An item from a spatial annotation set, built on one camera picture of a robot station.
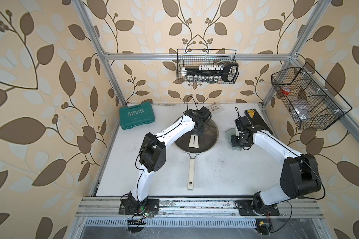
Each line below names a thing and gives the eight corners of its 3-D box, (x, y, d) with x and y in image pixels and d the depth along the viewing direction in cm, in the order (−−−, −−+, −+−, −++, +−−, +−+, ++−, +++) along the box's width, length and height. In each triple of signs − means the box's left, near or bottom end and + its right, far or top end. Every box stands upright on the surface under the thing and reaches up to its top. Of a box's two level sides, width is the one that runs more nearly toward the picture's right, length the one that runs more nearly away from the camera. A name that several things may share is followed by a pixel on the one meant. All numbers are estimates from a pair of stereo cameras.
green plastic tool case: (121, 130, 106) (119, 126, 102) (121, 111, 118) (119, 107, 114) (156, 122, 111) (155, 118, 107) (152, 104, 123) (151, 100, 119)
